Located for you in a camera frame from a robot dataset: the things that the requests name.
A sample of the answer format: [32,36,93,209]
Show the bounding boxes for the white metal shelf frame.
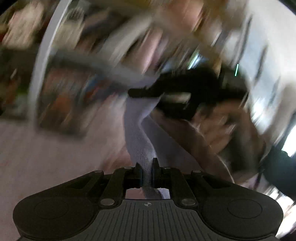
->
[28,0,72,123]

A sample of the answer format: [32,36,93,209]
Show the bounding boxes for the purple and brown sweater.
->
[124,97,234,200]

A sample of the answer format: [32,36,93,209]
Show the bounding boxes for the person's right hand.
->
[191,100,265,175]

